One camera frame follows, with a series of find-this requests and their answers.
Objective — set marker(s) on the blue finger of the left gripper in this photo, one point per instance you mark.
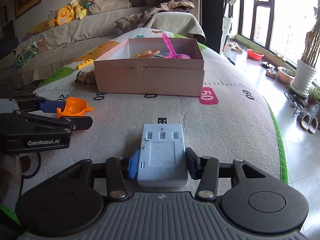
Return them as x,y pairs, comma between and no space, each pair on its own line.
33,102
39,123

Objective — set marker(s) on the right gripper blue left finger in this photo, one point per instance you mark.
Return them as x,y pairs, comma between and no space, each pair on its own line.
119,169

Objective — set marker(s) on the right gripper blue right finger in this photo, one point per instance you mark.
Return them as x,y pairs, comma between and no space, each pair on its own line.
206,170

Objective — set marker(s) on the orange plastic fish toy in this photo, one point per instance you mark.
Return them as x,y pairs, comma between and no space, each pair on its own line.
74,107

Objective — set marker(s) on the white blue-grey plastic block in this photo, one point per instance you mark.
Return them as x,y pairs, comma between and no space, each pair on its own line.
162,161

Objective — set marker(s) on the pink plastic strainer scoop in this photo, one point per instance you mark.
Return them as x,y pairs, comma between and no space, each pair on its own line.
172,52

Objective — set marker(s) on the yellow sponge-like box toy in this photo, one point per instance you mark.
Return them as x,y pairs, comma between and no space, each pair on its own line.
147,54

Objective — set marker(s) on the small doll figure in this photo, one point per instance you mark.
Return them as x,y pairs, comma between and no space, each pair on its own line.
83,78

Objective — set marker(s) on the grey covered sofa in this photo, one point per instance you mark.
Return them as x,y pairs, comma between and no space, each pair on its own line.
67,42

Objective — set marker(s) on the cartoon play mat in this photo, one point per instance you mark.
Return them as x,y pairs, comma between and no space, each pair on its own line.
230,120

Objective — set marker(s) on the yellow building brick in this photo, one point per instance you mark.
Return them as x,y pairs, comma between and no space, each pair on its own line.
84,64

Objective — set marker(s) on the yellow duck plush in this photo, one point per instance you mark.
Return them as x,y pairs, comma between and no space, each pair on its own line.
64,15

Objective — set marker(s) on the pink cardboard box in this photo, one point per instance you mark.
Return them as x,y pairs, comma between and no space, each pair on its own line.
118,71

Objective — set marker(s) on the pair of slippers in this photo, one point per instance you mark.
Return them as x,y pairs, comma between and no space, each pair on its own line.
308,123

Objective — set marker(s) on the blue wet wipes pack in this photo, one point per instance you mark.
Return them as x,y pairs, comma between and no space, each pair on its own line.
162,55

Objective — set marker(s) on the brown puffer jacket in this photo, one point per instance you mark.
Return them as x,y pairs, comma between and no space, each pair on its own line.
130,22

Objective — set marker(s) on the pink succulent pot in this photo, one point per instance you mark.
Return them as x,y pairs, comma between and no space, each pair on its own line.
285,75

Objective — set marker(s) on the red plastic basin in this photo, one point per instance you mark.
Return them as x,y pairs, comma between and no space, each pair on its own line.
254,54

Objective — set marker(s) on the white plant pot with bamboo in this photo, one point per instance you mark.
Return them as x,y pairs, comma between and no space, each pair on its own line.
306,66

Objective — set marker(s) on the white stick vacuum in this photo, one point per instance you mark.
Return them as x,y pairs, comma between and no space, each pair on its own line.
226,25

